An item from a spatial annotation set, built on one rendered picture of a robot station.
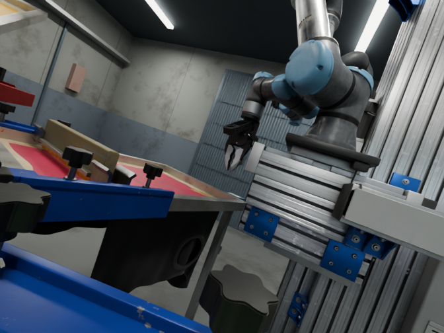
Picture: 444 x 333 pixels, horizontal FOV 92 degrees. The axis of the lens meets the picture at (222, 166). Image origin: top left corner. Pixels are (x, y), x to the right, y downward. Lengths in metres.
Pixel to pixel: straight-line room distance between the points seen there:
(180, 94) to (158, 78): 0.75
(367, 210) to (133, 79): 5.84
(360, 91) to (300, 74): 0.18
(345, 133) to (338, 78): 0.14
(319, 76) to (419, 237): 0.38
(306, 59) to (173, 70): 4.96
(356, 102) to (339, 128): 0.08
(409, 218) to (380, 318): 0.46
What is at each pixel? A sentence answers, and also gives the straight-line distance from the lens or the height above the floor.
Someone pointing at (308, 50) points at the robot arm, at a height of 1.45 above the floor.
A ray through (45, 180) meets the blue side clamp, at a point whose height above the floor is 1.01.
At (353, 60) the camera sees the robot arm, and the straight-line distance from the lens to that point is 1.36.
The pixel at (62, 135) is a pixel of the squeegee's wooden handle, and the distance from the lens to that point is 0.78.
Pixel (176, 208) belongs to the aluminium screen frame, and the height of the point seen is 0.96.
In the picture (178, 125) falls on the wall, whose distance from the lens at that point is 4.90.
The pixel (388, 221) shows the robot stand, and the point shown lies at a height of 1.13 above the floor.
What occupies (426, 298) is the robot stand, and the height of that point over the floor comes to 0.96.
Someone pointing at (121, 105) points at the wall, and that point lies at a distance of 6.02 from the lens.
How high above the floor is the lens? 1.13
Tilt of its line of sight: 1 degrees down
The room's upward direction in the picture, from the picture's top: 20 degrees clockwise
